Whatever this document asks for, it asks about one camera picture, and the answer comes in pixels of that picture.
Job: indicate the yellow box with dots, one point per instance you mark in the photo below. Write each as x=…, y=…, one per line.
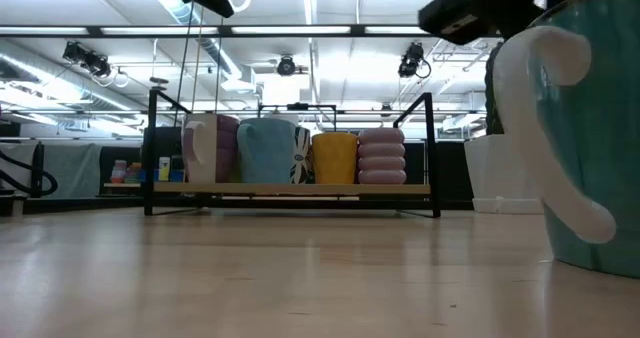
x=164, y=169

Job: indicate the green cactus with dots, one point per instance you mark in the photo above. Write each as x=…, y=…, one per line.
x=492, y=103

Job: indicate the black aluminium rig frame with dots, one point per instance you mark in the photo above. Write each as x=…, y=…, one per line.
x=225, y=30

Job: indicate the white hexagonal plant pot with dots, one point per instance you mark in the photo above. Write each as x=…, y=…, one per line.
x=487, y=178

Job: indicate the orange mug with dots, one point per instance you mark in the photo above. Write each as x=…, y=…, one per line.
x=334, y=158

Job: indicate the grey cloth panel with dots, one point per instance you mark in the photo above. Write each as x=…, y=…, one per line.
x=75, y=170

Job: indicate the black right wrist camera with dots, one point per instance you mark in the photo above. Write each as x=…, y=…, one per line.
x=450, y=18

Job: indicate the light blue mug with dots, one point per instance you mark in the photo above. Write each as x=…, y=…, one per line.
x=265, y=150

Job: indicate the wooden rack with black frame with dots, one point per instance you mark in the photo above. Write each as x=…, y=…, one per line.
x=300, y=189

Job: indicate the white mug with black print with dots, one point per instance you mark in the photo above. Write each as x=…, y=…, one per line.
x=301, y=153

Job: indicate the black ceiling spotlight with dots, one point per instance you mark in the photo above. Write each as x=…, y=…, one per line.
x=286, y=65
x=412, y=60
x=87, y=60

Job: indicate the pink container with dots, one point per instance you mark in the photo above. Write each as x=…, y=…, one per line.
x=119, y=173

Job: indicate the silver ventilation duct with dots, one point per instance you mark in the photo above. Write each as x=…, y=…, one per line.
x=190, y=13

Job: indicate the lilac ribbed mug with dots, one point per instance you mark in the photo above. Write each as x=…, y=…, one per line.
x=381, y=155

